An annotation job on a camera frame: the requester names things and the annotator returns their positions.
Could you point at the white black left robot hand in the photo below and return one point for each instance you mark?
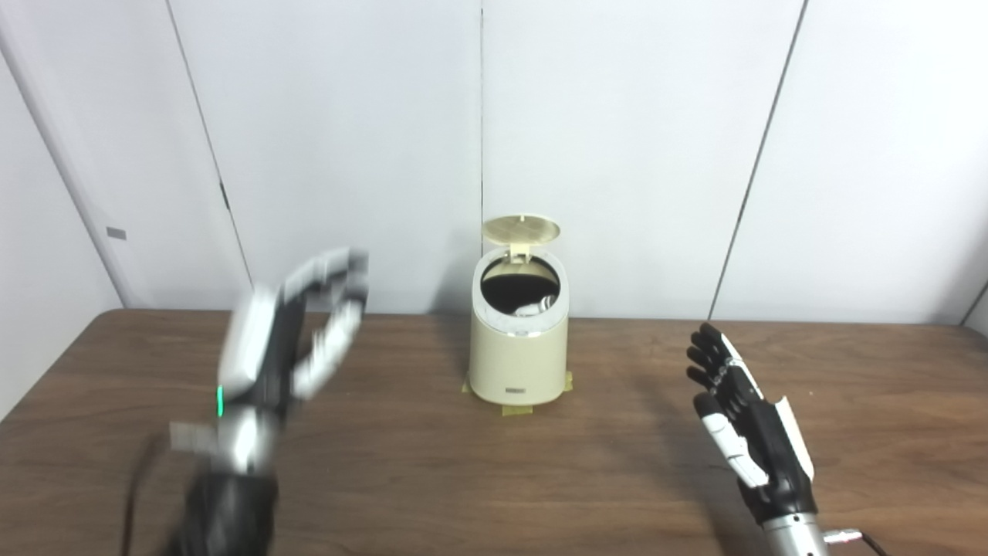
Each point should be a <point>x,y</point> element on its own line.
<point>258,347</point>

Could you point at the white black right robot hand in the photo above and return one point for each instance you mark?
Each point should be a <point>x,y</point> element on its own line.
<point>772,455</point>

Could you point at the cream-colored bin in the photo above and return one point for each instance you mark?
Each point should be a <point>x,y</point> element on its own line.
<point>519,363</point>

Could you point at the small white plastic bottle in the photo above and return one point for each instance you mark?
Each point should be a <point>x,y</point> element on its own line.
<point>539,306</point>

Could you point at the cream round bin lid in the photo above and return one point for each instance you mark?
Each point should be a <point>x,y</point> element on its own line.
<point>521,228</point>

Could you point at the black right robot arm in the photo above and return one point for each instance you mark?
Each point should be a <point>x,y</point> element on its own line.
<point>793,540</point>

